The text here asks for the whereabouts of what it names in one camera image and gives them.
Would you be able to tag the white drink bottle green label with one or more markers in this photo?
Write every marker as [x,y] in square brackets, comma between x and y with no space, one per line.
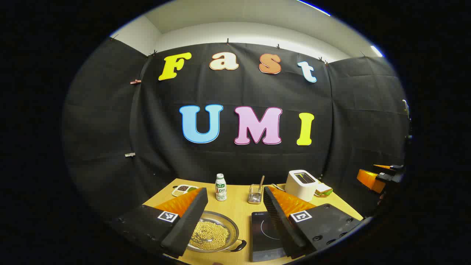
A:
[220,191]

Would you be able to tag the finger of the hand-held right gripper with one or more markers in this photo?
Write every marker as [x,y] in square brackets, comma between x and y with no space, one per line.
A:
[369,179]

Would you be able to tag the sandwich with lettuce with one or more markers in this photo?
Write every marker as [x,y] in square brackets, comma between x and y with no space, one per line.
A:
[323,188]

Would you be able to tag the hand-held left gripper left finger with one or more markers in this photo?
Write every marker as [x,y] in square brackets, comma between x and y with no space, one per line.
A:
[184,228]

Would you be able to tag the white toaster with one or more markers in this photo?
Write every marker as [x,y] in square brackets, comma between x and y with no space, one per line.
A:
[300,189]

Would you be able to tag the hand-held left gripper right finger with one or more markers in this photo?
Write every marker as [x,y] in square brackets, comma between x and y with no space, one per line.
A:
[281,224]

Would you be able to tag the white divided dish of beans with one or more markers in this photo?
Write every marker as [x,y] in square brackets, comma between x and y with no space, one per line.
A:
[184,190]

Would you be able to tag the copper cloth clip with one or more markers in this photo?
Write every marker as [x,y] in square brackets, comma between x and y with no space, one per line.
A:
[135,81]

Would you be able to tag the black induction cooktop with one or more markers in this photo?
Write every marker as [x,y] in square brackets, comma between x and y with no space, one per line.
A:
[265,239]

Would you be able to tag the pile of yellow soybeans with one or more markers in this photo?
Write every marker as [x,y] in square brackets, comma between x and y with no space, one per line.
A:
[211,235]

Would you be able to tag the silver cloth clip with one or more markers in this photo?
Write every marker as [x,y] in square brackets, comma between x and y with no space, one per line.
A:
[129,154]

